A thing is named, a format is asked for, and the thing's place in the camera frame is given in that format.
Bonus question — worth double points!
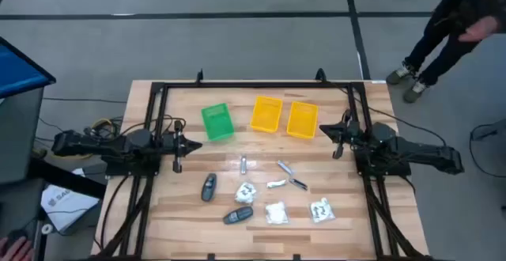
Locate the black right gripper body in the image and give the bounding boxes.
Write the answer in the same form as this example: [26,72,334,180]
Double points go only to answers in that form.
[333,110,361,160]

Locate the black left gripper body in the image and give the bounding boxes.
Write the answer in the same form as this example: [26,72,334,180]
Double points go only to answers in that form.
[160,120,184,174]

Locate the dark grey plastic razor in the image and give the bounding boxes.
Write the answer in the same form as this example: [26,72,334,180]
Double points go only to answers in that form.
[201,172,218,202]
[222,206,255,225]

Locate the clear packet with black print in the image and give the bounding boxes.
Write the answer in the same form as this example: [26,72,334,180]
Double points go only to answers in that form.
[309,197,336,224]
[234,181,257,206]

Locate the plain white packet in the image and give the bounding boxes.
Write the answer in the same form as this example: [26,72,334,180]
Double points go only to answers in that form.
[264,201,289,225]

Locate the yellow plastic basket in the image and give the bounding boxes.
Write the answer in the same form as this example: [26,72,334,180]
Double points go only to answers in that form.
[250,96,284,134]
[286,100,319,140]

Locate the green plastic basket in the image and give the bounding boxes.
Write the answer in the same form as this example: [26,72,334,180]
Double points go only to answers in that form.
[201,102,236,142]

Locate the black bar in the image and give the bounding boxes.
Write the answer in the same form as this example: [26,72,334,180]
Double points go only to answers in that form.
[27,157,108,199]

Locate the white paper booklet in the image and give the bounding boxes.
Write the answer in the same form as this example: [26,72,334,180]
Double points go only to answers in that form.
[40,184,100,233]

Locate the person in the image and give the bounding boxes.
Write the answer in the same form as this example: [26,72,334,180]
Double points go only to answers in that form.
[385,0,506,104]

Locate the person's hand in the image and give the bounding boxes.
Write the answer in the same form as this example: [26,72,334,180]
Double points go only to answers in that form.
[458,15,500,43]
[0,236,35,261]

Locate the blue screen monitor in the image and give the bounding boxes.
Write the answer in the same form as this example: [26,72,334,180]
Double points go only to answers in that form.
[0,35,57,100]

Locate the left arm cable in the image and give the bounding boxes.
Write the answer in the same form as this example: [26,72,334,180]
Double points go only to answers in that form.
[118,114,187,136]

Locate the black cable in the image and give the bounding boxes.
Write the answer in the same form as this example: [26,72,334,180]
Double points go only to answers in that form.
[41,96,127,105]
[323,78,448,146]
[469,120,506,179]

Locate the black aluminium frame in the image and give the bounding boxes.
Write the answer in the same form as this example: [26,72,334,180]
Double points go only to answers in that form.
[93,79,436,261]

